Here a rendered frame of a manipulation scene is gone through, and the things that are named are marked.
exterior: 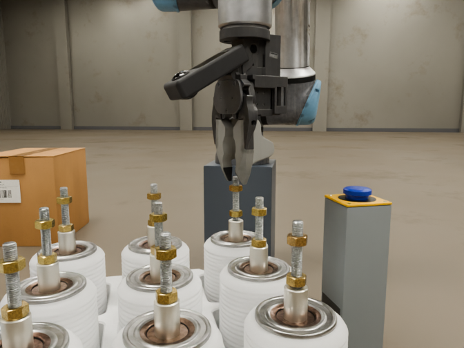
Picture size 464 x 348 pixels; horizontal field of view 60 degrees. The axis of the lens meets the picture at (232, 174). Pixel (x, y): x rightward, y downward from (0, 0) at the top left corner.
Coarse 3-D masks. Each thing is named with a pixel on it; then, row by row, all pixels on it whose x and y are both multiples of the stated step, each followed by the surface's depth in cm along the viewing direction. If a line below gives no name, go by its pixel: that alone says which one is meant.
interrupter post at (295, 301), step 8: (288, 288) 37; (304, 288) 37; (288, 296) 36; (296, 296) 36; (304, 296) 36; (288, 304) 37; (296, 304) 36; (304, 304) 36; (288, 312) 37; (296, 312) 36; (304, 312) 37; (288, 320) 37; (296, 320) 36; (304, 320) 37
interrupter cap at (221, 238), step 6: (216, 234) 62; (222, 234) 62; (228, 234) 62; (246, 234) 62; (252, 234) 62; (216, 240) 59; (222, 240) 59; (228, 240) 60; (246, 240) 59; (228, 246) 57; (234, 246) 57; (240, 246) 57; (246, 246) 57
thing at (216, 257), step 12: (204, 252) 59; (216, 252) 57; (228, 252) 56; (240, 252) 56; (204, 264) 60; (216, 264) 57; (204, 276) 60; (216, 276) 57; (204, 288) 60; (216, 288) 57; (216, 300) 58
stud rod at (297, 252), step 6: (294, 222) 36; (300, 222) 36; (294, 228) 36; (300, 228) 36; (294, 234) 36; (300, 234) 36; (294, 246) 36; (300, 246) 36; (294, 252) 36; (300, 252) 36; (294, 258) 36; (300, 258) 36; (294, 264) 36; (300, 264) 36; (294, 270) 36; (300, 270) 36; (294, 276) 37; (300, 276) 37; (294, 288) 37; (300, 288) 37
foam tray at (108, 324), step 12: (120, 276) 64; (108, 288) 62; (108, 300) 56; (204, 300) 56; (108, 312) 53; (204, 312) 53; (216, 312) 54; (108, 324) 50; (216, 324) 54; (108, 336) 47
